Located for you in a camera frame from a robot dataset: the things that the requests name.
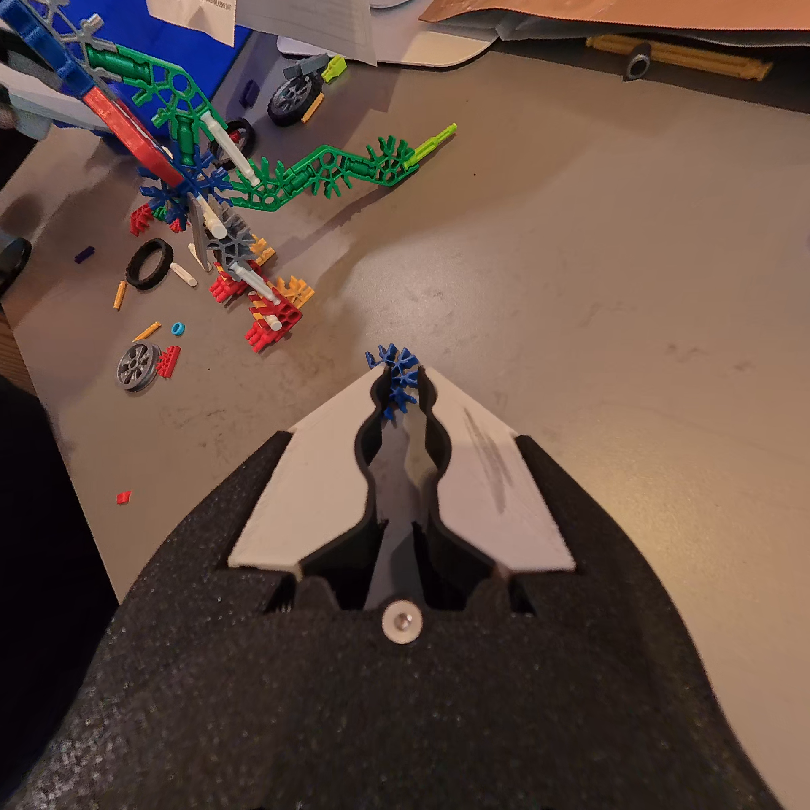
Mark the purple small connector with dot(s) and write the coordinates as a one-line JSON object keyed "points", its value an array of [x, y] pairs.
{"points": [[85, 254], [250, 93]]}

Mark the colourful construction toy model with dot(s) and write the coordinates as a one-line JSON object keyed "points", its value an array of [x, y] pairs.
{"points": [[196, 174]]}

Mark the wooden cabinet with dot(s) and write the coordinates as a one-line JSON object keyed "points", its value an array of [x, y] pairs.
{"points": [[12, 354]]}

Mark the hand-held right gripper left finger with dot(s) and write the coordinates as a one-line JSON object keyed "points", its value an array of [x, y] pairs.
{"points": [[304, 500]]}

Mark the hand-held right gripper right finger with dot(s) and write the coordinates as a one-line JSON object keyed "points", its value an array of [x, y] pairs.
{"points": [[493, 500]]}

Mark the blue plastic bin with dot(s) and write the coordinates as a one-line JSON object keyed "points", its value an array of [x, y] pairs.
{"points": [[177, 57]]}

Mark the lime green piece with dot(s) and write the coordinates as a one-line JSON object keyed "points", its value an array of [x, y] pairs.
{"points": [[334, 68]]}

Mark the black rubber tyre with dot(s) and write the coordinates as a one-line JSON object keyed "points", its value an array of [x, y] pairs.
{"points": [[130, 269], [250, 138]]}

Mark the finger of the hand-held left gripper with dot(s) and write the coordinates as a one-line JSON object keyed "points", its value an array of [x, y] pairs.
{"points": [[44, 101]]}

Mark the grey pulley wheel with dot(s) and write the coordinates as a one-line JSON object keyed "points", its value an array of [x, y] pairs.
{"points": [[126, 376]]}

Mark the blue snowflake connector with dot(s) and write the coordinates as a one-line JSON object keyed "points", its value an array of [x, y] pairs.
{"points": [[402, 379]]}

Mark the grey connector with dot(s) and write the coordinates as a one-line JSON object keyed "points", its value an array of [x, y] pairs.
{"points": [[307, 64]]}

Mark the printed white leaflet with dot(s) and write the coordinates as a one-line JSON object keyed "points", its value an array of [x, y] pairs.
{"points": [[190, 19]]}

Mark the yellow rods with grey clip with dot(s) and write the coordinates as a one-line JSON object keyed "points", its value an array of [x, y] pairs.
{"points": [[696, 60]]}

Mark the grey wheel with black tyre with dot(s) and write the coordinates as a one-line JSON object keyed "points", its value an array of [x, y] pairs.
{"points": [[292, 99]]}

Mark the orange short rod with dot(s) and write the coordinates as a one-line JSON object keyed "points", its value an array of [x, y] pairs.
{"points": [[312, 107], [147, 331], [120, 295]]}

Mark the printed instruction sheet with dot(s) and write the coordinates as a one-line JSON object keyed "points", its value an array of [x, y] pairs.
{"points": [[304, 25]]}

